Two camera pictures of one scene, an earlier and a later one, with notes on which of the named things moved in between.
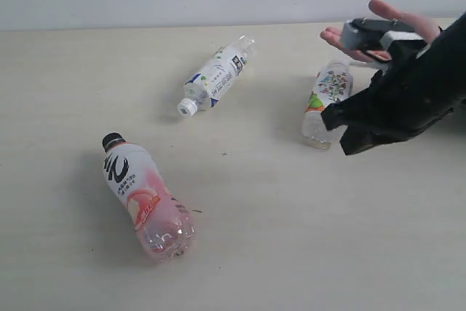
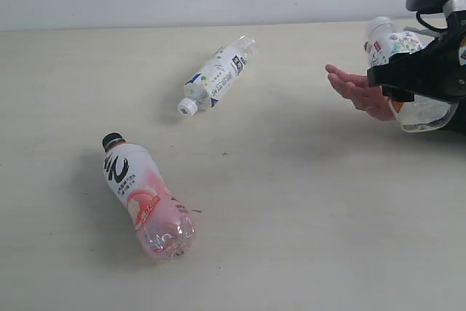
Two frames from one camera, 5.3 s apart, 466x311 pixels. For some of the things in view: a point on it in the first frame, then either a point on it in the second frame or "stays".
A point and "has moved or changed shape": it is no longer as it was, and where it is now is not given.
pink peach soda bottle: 163,224 stays
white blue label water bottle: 222,70 stays
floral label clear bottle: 333,83 has moved or changed shape
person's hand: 385,12 -> 372,100
